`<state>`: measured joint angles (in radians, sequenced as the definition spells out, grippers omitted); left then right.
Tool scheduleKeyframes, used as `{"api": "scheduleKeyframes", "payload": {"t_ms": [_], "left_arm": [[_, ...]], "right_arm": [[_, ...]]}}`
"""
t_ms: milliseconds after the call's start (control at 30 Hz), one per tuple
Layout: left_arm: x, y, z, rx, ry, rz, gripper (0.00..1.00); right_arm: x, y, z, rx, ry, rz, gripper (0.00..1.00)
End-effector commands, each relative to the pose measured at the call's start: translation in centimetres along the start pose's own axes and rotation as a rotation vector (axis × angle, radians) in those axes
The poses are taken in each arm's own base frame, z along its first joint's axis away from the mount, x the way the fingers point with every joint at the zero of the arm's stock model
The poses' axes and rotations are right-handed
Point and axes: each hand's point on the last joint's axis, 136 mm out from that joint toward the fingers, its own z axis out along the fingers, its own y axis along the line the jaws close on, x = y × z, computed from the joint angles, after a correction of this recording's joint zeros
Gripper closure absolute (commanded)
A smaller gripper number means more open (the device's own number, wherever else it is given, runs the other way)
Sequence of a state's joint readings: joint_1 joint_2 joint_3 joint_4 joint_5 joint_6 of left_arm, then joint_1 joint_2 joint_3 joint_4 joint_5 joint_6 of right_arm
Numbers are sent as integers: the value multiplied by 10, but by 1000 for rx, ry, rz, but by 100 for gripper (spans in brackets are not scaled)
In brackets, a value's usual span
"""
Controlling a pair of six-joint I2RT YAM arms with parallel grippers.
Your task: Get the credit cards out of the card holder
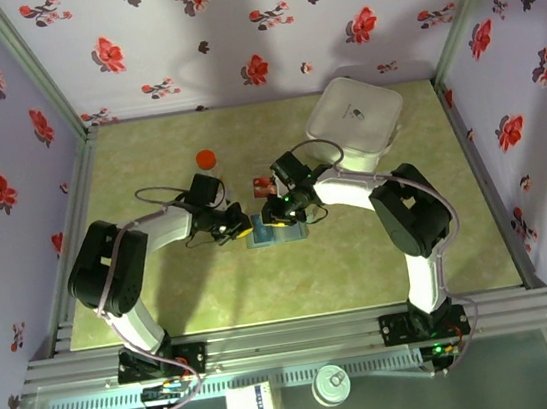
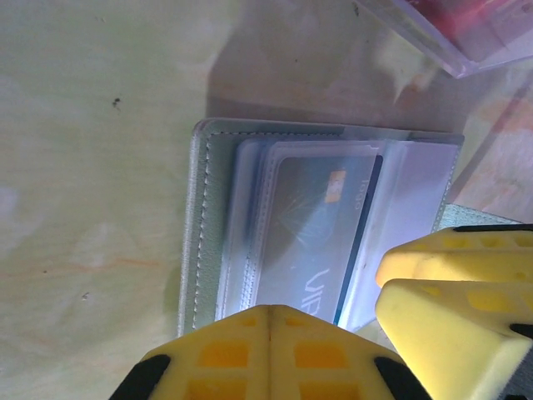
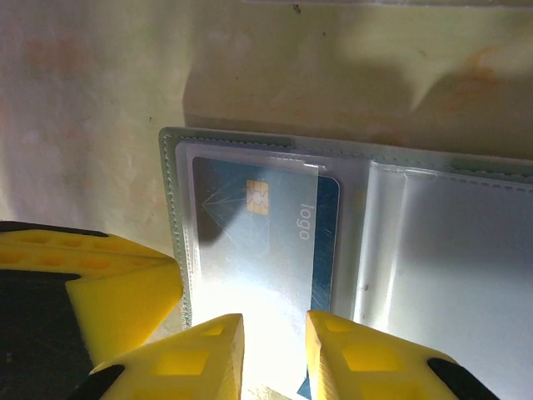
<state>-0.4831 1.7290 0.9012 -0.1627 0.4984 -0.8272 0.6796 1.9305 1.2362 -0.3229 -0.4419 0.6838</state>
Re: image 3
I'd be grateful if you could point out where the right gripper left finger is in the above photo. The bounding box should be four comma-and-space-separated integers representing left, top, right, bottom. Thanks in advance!
68, 312, 245, 400

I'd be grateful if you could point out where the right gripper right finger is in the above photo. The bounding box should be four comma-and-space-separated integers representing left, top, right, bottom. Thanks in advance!
306, 310, 501, 400

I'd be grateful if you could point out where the blue chip card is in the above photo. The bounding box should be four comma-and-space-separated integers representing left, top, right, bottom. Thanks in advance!
191, 156, 341, 399

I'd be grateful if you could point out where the grey-green card holder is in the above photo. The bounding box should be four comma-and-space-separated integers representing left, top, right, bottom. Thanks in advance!
157, 126, 533, 400

